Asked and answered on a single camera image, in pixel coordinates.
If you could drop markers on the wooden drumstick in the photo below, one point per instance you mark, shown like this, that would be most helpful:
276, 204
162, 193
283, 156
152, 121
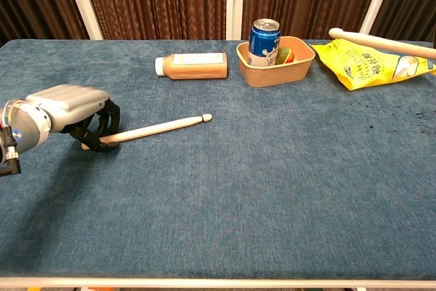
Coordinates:
160, 127
385, 44

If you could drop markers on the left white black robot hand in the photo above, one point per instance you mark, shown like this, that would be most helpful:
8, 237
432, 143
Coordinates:
73, 102

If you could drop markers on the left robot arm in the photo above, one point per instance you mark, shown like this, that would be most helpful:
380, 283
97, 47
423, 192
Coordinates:
25, 131

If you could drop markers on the brown paper food box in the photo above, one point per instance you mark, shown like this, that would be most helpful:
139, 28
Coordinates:
276, 74

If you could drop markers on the orange drink bottle white cap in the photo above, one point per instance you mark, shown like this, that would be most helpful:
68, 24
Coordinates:
195, 67

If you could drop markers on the yellow snack bag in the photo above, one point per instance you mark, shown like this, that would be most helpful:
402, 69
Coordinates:
368, 69

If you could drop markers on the green fruit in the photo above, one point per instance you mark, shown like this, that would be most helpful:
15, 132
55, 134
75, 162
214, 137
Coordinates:
285, 56

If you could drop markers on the blue table cloth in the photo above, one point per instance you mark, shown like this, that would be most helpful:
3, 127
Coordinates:
221, 185

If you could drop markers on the blue drink can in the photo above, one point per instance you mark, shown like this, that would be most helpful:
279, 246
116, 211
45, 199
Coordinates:
262, 44

